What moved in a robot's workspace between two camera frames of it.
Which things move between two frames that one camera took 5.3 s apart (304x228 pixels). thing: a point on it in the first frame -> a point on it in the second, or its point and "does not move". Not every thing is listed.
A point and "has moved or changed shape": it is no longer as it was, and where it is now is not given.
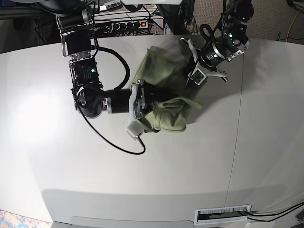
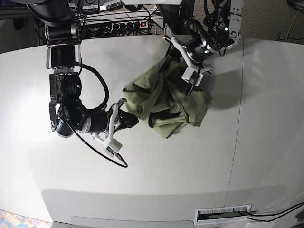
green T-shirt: x=168 y=68 has moved or changed shape
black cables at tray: x=244 y=210 does not move
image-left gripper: x=128 y=100 -> x=99 y=122
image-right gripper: x=209 y=58 -> x=196 y=51
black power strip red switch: x=129 y=25 does not move
